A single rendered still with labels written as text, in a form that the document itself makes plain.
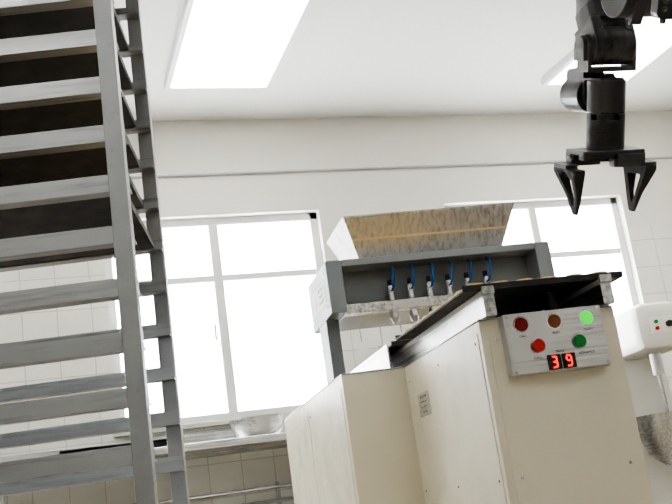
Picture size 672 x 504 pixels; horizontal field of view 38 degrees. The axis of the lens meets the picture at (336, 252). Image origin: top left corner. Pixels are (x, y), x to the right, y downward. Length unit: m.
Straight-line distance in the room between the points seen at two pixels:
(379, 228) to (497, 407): 0.97
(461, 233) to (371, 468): 0.80
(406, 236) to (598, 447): 1.05
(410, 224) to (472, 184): 3.89
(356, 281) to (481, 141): 4.16
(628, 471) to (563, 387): 0.23
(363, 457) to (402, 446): 0.12
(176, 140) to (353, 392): 3.83
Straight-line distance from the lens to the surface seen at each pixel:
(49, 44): 1.81
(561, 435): 2.29
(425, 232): 3.08
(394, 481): 2.87
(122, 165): 1.67
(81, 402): 1.62
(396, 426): 2.89
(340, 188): 6.58
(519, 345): 2.25
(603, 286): 2.36
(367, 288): 3.02
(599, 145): 1.54
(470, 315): 2.33
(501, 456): 2.24
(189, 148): 6.45
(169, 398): 2.03
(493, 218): 3.15
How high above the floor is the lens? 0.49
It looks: 14 degrees up
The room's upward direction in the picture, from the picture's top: 8 degrees counter-clockwise
